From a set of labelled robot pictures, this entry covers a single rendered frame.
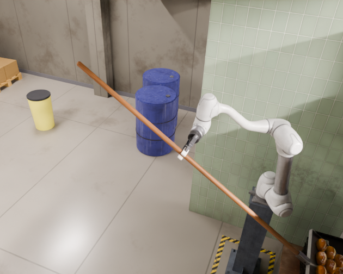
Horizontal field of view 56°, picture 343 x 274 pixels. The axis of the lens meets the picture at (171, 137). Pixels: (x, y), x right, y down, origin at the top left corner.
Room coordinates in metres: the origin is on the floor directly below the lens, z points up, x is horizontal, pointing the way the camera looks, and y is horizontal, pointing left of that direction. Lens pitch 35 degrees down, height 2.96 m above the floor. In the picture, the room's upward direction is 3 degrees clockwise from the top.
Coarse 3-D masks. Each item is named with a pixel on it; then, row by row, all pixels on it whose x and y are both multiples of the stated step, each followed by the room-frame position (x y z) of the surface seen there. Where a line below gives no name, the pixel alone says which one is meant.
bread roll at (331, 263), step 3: (327, 261) 1.22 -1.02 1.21; (330, 261) 1.21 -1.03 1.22; (333, 261) 1.21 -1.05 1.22; (327, 264) 1.20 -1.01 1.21; (330, 264) 1.19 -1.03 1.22; (333, 264) 1.19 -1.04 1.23; (327, 267) 1.18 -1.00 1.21; (330, 267) 1.17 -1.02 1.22; (333, 267) 1.17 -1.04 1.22; (327, 270) 1.17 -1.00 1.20; (330, 270) 1.16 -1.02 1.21; (333, 270) 1.16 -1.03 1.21
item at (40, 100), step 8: (32, 96) 4.27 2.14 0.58; (40, 96) 4.28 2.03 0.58; (48, 96) 4.30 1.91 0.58; (32, 104) 4.18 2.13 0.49; (40, 104) 4.19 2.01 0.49; (48, 104) 4.28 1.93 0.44; (32, 112) 4.21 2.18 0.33; (40, 112) 4.19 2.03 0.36; (48, 112) 4.26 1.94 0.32; (40, 120) 4.19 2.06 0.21; (48, 120) 4.25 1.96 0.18; (40, 128) 4.20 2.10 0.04; (48, 128) 4.23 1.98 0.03
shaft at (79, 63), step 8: (80, 64) 1.70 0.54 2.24; (88, 72) 1.68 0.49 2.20; (96, 80) 1.66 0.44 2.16; (104, 88) 1.64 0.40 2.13; (120, 96) 1.62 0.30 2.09; (128, 104) 1.60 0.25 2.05; (136, 112) 1.57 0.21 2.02; (144, 120) 1.55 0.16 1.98; (152, 128) 1.53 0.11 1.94; (160, 136) 1.51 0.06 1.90; (168, 144) 1.49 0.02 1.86; (192, 160) 1.44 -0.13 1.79; (200, 168) 1.42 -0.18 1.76; (208, 176) 1.39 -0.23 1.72; (216, 184) 1.37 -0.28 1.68; (224, 192) 1.35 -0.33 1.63; (232, 200) 1.33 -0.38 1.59; (240, 200) 1.34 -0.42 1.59; (248, 208) 1.31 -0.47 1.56; (256, 216) 1.28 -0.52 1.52; (264, 224) 1.26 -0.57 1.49; (272, 232) 1.24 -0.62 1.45; (280, 240) 1.21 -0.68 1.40
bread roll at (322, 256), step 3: (318, 252) 1.25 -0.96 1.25; (321, 252) 1.25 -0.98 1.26; (318, 255) 1.23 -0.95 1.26; (321, 255) 1.23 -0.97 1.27; (324, 255) 1.23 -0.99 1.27; (318, 258) 1.21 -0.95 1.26; (321, 258) 1.21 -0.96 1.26; (324, 258) 1.20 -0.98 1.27; (318, 261) 1.19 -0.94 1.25; (321, 261) 1.19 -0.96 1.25; (324, 261) 1.19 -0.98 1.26; (318, 264) 1.18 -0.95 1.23; (321, 264) 1.18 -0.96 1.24
